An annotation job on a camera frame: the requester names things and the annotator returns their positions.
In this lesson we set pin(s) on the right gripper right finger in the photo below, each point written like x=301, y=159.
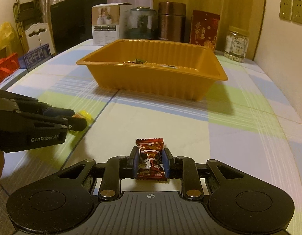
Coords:
x=184, y=169

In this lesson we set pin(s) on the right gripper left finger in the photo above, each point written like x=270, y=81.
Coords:
x=113, y=171

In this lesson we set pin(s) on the dark red candy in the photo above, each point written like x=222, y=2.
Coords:
x=150, y=151

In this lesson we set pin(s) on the yellow candy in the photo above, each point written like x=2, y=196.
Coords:
x=82, y=116

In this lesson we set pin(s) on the black seaweed snack packet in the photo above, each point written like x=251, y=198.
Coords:
x=169, y=66

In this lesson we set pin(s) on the red green candy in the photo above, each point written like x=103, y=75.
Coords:
x=135, y=61

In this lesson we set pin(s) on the red bag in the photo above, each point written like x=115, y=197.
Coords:
x=8, y=66

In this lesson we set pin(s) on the blue milk carton box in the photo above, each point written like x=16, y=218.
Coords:
x=34, y=58

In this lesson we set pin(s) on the checkered tablecloth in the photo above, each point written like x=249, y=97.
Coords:
x=245, y=122

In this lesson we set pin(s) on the yellow plastic bag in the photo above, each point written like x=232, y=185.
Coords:
x=8, y=38

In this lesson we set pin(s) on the white wooden rack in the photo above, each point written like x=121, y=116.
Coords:
x=38, y=35

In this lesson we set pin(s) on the orange plastic tray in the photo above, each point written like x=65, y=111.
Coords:
x=198, y=68

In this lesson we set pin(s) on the folding step ladder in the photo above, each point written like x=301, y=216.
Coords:
x=25, y=15

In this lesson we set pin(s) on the black chair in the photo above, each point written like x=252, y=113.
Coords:
x=71, y=22

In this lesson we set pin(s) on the clear jar gold lid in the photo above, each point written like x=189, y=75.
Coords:
x=236, y=46

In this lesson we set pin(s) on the white product box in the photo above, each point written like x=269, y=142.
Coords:
x=110, y=22

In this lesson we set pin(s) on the red gift box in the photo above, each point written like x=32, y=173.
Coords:
x=204, y=27

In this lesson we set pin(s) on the green glass jar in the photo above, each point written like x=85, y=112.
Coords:
x=142, y=23

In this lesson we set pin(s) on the brown metal canister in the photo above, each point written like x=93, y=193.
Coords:
x=171, y=21

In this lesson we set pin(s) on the yellow curtain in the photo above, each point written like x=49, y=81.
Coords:
x=244, y=14

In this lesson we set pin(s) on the left wall socket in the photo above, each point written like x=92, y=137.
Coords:
x=285, y=10

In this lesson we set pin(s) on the wall socket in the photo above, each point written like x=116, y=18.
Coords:
x=285, y=10
x=296, y=15

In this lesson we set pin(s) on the right wall socket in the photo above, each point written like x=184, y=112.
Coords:
x=296, y=15

